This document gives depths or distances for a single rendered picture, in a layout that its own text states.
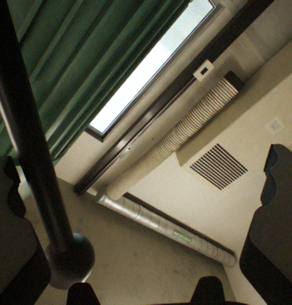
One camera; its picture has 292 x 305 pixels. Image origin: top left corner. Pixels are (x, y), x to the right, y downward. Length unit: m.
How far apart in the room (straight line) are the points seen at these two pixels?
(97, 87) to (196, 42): 1.52
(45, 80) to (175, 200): 2.31
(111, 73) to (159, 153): 1.60
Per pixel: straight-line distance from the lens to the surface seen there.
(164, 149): 1.75
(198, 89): 1.78
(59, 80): 0.17
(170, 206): 2.49
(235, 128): 1.68
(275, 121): 1.80
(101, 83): 0.19
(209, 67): 1.64
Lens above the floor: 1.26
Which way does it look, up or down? 22 degrees up
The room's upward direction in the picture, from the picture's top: 134 degrees counter-clockwise
